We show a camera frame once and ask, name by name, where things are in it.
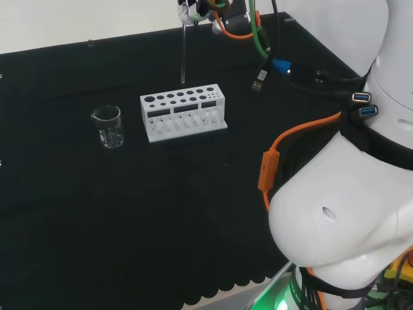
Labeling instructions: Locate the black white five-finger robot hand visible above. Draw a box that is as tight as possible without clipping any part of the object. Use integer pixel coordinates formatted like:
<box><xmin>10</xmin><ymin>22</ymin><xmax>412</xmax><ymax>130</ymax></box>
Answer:
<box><xmin>176</xmin><ymin>0</ymin><xmax>252</xmax><ymax>36</ymax></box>

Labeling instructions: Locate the clear glass rod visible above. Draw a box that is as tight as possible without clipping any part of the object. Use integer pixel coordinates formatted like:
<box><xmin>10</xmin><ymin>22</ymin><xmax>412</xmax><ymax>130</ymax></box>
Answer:
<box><xmin>181</xmin><ymin>23</ymin><xmax>187</xmax><ymax>84</ymax></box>

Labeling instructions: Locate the white test tube rack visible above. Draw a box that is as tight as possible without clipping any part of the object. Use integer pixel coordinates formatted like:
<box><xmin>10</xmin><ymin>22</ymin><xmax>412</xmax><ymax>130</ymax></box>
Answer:
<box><xmin>139</xmin><ymin>83</ymin><xmax>228</xmax><ymax>143</ymax></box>

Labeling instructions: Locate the black blue usb socket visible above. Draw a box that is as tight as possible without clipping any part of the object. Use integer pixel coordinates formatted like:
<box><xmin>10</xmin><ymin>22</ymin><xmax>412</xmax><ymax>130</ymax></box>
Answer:
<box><xmin>350</xmin><ymin>92</ymin><xmax>372</xmax><ymax>104</ymax></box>
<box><xmin>358</xmin><ymin>105</ymin><xmax>379</xmax><ymax>119</ymax></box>

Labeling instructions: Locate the small clear glass beaker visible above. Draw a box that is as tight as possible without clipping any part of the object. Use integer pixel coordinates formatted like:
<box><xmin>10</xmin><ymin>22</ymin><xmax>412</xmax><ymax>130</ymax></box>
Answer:
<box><xmin>90</xmin><ymin>105</ymin><xmax>125</xmax><ymax>149</ymax></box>

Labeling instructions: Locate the black bench cloth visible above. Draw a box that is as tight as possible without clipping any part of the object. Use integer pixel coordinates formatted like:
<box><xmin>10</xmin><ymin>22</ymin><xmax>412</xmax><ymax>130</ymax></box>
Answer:
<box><xmin>0</xmin><ymin>12</ymin><xmax>362</xmax><ymax>310</ymax></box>

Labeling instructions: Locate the yellow stop button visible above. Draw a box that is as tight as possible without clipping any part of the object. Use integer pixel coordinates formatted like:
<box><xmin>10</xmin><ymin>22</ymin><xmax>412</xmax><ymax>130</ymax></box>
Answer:
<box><xmin>383</xmin><ymin>248</ymin><xmax>413</xmax><ymax>282</ymax></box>

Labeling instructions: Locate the green cable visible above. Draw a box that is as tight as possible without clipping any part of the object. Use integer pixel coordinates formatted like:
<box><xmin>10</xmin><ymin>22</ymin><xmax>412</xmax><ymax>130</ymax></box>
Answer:
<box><xmin>248</xmin><ymin>0</ymin><xmax>272</xmax><ymax>59</ymax></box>

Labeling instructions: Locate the black usb cable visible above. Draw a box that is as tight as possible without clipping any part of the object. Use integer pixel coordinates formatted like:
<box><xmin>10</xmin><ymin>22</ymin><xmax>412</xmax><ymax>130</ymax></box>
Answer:
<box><xmin>251</xmin><ymin>0</ymin><xmax>281</xmax><ymax>94</ymax></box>

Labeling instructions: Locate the orange cable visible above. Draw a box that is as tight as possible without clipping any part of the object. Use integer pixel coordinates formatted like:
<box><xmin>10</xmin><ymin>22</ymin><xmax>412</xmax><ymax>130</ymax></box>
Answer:
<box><xmin>212</xmin><ymin>9</ymin><xmax>343</xmax><ymax>310</ymax></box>

